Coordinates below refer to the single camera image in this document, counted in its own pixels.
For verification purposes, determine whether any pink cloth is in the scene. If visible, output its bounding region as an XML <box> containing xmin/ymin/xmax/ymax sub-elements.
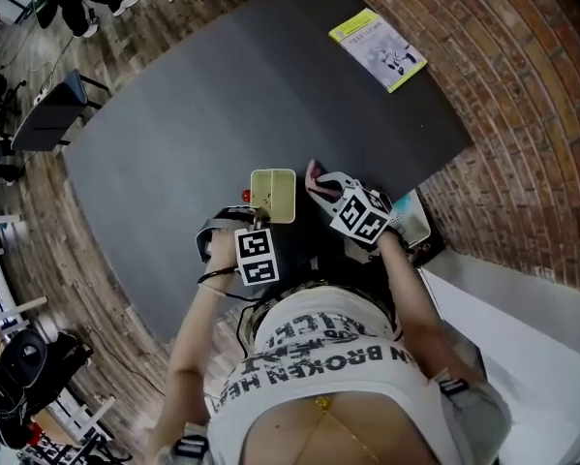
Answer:
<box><xmin>304</xmin><ymin>158</ymin><xmax>342</xmax><ymax>203</ymax></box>

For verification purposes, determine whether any white desk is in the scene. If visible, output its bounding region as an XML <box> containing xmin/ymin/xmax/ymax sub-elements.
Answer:
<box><xmin>417</xmin><ymin>249</ymin><xmax>580</xmax><ymax>465</ymax></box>

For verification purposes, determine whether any gold necklace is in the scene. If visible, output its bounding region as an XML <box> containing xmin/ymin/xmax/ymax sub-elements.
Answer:
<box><xmin>293</xmin><ymin>394</ymin><xmax>382</xmax><ymax>464</ymax></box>

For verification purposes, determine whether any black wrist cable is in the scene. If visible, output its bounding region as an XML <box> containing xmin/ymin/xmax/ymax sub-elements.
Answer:
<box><xmin>196</xmin><ymin>264</ymin><xmax>261</xmax><ymax>304</ymax></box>

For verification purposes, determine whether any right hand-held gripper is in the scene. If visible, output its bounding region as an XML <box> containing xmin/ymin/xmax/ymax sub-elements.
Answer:
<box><xmin>309</xmin><ymin>170</ymin><xmax>393</xmax><ymax>247</ymax></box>

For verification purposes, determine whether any yellow-green box with white rim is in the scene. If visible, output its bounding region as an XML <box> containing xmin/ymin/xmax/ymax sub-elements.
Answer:
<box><xmin>249</xmin><ymin>168</ymin><xmax>298</xmax><ymax>226</ymax></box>

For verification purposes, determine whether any white power strip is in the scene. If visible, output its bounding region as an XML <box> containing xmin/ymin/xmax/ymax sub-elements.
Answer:
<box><xmin>31</xmin><ymin>82</ymin><xmax>54</xmax><ymax>107</ymax></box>

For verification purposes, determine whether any white device with teal panel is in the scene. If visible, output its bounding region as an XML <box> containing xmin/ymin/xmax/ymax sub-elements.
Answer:
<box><xmin>388</xmin><ymin>189</ymin><xmax>433</xmax><ymax>247</ymax></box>

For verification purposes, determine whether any white printed shirt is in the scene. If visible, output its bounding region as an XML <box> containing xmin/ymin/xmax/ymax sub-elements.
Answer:
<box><xmin>204</xmin><ymin>286</ymin><xmax>445</xmax><ymax>465</ymax></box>

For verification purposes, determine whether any person's right forearm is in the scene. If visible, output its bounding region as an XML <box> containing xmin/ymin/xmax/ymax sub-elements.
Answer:
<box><xmin>375</xmin><ymin>230</ymin><xmax>453</xmax><ymax>382</ymax></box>

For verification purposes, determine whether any yellow-green and white book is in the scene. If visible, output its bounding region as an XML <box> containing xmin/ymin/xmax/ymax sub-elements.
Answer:
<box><xmin>327</xmin><ymin>9</ymin><xmax>429</xmax><ymax>95</ymax></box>

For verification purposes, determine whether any black device with red ring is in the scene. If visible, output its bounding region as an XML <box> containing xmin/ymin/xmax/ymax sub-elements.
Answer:
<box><xmin>408</xmin><ymin>232</ymin><xmax>447</xmax><ymax>268</ymax></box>

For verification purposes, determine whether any person's left forearm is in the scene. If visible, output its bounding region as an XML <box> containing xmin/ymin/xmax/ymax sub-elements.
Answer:
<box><xmin>143</xmin><ymin>232</ymin><xmax>240</xmax><ymax>465</ymax></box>

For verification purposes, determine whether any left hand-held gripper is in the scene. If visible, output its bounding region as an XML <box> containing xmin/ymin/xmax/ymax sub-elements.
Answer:
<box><xmin>195</xmin><ymin>203</ymin><xmax>279</xmax><ymax>288</ymax></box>

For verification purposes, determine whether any small dark side table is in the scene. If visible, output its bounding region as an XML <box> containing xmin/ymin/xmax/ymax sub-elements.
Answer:
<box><xmin>11</xmin><ymin>69</ymin><xmax>112</xmax><ymax>153</ymax></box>

